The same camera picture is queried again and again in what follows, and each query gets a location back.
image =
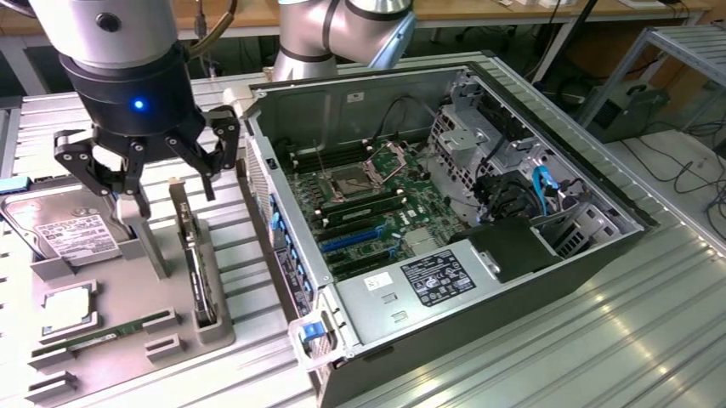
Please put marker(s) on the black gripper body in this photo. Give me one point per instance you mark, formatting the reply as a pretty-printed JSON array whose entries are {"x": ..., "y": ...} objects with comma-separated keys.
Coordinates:
[{"x": 133, "y": 98}]

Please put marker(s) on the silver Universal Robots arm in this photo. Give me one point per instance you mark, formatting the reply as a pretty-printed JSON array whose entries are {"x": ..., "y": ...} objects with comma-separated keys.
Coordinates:
[{"x": 113, "y": 30}]

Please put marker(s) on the blue connector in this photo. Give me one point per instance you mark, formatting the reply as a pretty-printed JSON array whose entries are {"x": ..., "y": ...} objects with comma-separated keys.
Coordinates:
[{"x": 12, "y": 185}]

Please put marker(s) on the thin metal locking lever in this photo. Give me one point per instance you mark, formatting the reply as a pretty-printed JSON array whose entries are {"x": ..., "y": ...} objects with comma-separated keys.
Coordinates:
[{"x": 320, "y": 157}]

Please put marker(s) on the black RAM slot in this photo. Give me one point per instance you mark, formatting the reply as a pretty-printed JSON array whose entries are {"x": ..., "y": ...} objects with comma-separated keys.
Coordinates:
[{"x": 328, "y": 155}]

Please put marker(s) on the silver hard disk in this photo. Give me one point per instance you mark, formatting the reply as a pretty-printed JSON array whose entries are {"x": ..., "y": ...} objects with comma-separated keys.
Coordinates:
[{"x": 62, "y": 231}]

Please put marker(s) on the CPU socket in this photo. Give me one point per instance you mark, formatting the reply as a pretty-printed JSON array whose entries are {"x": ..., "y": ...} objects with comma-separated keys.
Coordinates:
[{"x": 348, "y": 183}]

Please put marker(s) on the green RAM stick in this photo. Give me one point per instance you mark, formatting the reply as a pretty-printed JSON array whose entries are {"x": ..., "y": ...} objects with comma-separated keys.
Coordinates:
[
  {"x": 113, "y": 333},
  {"x": 363, "y": 212}
]

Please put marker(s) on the blue card retention clips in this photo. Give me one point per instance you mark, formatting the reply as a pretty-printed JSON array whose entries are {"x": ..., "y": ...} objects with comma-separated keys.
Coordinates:
[{"x": 292, "y": 255}]

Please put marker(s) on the metal socket cover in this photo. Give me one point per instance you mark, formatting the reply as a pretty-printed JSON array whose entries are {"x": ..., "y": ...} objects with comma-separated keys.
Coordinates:
[{"x": 397, "y": 149}]

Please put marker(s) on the blue expansion slot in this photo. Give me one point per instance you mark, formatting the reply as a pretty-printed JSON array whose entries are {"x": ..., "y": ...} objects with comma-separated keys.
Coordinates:
[{"x": 348, "y": 240}]

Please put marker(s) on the grey parts rack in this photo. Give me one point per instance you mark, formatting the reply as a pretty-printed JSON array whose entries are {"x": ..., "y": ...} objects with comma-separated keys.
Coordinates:
[{"x": 121, "y": 297}]

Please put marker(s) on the silver CPU chip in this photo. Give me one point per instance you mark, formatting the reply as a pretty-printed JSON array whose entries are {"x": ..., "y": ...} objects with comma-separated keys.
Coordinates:
[{"x": 68, "y": 310}]

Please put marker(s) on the black expansion slot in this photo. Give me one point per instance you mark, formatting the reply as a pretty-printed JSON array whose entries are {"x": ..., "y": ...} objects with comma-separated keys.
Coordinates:
[{"x": 363, "y": 261}]

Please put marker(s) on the green motherboard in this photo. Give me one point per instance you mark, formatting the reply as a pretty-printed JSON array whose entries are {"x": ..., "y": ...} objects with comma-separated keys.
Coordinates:
[{"x": 421, "y": 204}]

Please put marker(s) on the metal disk bay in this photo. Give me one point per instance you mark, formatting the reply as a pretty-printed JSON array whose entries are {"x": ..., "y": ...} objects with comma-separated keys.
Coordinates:
[{"x": 459, "y": 140}]

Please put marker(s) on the silver chipset heat sink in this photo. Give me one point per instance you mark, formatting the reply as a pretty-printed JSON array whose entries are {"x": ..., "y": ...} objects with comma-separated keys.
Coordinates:
[{"x": 425, "y": 243}]

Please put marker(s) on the blue case latch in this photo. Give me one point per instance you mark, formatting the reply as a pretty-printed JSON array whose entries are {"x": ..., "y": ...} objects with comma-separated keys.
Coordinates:
[{"x": 309, "y": 332}]

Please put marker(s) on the grey power supply with label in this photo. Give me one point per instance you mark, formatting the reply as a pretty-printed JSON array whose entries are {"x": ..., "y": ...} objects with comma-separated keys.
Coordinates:
[{"x": 385, "y": 306}]

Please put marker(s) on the wooden desk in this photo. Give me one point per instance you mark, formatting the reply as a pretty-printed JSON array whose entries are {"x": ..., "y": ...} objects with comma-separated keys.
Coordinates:
[{"x": 481, "y": 13}]

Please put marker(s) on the black plastic shroud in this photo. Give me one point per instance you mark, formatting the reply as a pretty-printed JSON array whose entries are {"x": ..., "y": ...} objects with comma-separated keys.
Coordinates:
[{"x": 504, "y": 248}]

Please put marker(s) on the open black PC case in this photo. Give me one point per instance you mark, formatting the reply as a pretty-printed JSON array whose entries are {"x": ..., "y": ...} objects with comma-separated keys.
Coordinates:
[{"x": 509, "y": 340}]

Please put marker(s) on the black box device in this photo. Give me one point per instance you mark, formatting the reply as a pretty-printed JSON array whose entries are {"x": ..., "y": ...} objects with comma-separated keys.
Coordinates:
[{"x": 630, "y": 112}]

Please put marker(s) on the graphics card with metal bracket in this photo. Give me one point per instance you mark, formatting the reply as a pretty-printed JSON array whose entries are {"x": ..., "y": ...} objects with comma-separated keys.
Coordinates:
[{"x": 195, "y": 263}]

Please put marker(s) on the aluminium frame shelf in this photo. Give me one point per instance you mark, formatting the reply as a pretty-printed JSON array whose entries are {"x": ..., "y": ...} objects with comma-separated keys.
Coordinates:
[{"x": 680, "y": 42}]

